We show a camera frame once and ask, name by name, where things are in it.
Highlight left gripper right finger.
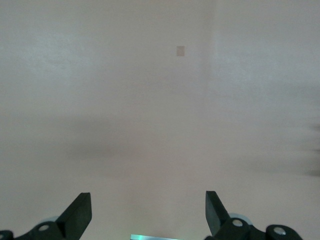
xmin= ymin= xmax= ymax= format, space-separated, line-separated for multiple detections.
xmin=204 ymin=190 xmax=264 ymax=240

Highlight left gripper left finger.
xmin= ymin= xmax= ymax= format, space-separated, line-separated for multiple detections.
xmin=14 ymin=192 xmax=93 ymax=240

